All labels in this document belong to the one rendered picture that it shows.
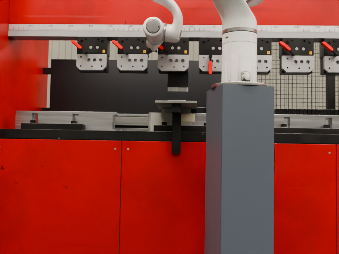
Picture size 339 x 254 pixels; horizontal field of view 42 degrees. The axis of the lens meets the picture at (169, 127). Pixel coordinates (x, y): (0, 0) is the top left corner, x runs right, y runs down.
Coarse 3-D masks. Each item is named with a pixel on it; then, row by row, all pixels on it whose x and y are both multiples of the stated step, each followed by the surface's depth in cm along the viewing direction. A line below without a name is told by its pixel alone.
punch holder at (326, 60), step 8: (328, 40) 213; (336, 40) 213; (320, 48) 219; (336, 48) 212; (320, 56) 219; (328, 56) 212; (336, 56) 212; (320, 64) 220; (328, 64) 212; (336, 64) 212; (320, 72) 220; (328, 72) 212; (336, 72) 212
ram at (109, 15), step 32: (32, 0) 221; (64, 0) 220; (96, 0) 219; (128, 0) 219; (192, 0) 217; (288, 0) 215; (320, 0) 214; (32, 32) 220; (64, 32) 219; (96, 32) 218; (128, 32) 218; (192, 32) 216; (288, 32) 214; (320, 32) 213
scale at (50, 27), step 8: (16, 24) 220; (24, 24) 220; (32, 24) 220; (40, 24) 220; (48, 24) 220; (56, 24) 219; (64, 24) 219; (72, 24) 219; (80, 24) 219; (88, 24) 219; (96, 24) 218; (104, 24) 218
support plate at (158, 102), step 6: (156, 102) 191; (162, 102) 191; (168, 102) 190; (174, 102) 190; (180, 102) 190; (186, 102) 190; (192, 102) 190; (162, 108) 215; (168, 108) 215; (186, 108) 213; (192, 108) 213
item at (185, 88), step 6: (168, 72) 218; (174, 72) 218; (180, 72) 218; (186, 72) 218; (168, 78) 218; (174, 78) 218; (180, 78) 218; (186, 78) 218; (168, 84) 218; (174, 84) 218; (180, 84) 218; (186, 84) 218; (168, 90) 219; (174, 90) 219; (180, 90) 219; (186, 90) 218
